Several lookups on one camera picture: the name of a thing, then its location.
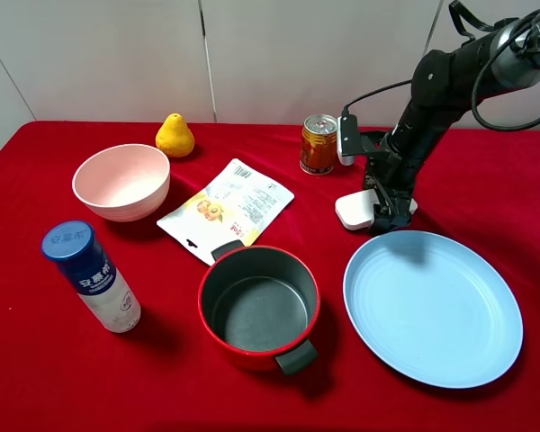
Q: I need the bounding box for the red velvet tablecloth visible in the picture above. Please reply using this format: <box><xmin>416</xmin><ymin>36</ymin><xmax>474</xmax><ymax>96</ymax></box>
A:
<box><xmin>0</xmin><ymin>121</ymin><xmax>540</xmax><ymax>431</ymax></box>

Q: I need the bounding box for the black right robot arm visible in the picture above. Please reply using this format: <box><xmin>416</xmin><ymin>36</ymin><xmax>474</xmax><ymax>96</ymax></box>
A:
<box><xmin>359</xmin><ymin>1</ymin><xmax>540</xmax><ymax>234</ymax></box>

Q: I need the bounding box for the light blue plate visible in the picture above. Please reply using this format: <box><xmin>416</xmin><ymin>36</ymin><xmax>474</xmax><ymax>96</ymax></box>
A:
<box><xmin>343</xmin><ymin>230</ymin><xmax>524</xmax><ymax>389</ymax></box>

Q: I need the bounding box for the red pot black interior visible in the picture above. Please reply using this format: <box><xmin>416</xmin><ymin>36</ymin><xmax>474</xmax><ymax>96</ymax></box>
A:
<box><xmin>198</xmin><ymin>240</ymin><xmax>320</xmax><ymax>375</ymax></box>

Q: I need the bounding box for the blue white yogurt bottle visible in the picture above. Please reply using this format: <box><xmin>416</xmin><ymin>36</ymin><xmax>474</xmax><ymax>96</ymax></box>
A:
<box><xmin>41</xmin><ymin>220</ymin><xmax>141</xmax><ymax>333</ymax></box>

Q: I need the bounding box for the pink bowl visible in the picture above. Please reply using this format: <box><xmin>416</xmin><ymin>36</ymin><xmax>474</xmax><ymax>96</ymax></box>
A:
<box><xmin>72</xmin><ymin>144</ymin><xmax>171</xmax><ymax>222</ymax></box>

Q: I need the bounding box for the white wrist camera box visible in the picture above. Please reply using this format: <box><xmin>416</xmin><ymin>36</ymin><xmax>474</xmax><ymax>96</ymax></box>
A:
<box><xmin>337</xmin><ymin>112</ymin><xmax>362</xmax><ymax>166</ymax></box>

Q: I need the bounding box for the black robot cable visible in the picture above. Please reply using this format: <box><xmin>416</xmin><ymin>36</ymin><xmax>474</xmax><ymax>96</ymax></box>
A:
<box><xmin>340</xmin><ymin>0</ymin><xmax>540</xmax><ymax>132</ymax></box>

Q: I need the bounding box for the gold drink can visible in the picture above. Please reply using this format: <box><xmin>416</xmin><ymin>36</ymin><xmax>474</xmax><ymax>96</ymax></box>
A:
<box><xmin>300</xmin><ymin>114</ymin><xmax>338</xmax><ymax>176</ymax></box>

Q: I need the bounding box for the yellow pear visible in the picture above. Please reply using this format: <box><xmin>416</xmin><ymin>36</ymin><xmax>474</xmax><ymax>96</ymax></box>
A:
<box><xmin>155</xmin><ymin>113</ymin><xmax>195</xmax><ymax>158</ymax></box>

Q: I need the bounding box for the white apricot snack pouch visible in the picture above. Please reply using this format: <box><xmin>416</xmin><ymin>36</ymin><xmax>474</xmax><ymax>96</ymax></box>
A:
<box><xmin>157</xmin><ymin>158</ymin><xmax>294</xmax><ymax>266</ymax></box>

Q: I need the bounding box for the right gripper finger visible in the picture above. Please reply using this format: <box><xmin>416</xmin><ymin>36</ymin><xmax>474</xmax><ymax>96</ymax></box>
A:
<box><xmin>363</xmin><ymin>166</ymin><xmax>387</xmax><ymax>190</ymax></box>
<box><xmin>368</xmin><ymin>204</ymin><xmax>410</xmax><ymax>236</ymax></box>

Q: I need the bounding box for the white rectangular case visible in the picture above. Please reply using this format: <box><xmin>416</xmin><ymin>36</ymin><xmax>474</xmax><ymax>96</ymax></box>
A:
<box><xmin>335</xmin><ymin>190</ymin><xmax>418</xmax><ymax>230</ymax></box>

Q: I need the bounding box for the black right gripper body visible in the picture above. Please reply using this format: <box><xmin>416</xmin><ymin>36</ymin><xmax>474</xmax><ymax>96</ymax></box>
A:
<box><xmin>359</xmin><ymin>130</ymin><xmax>413</xmax><ymax>214</ymax></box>

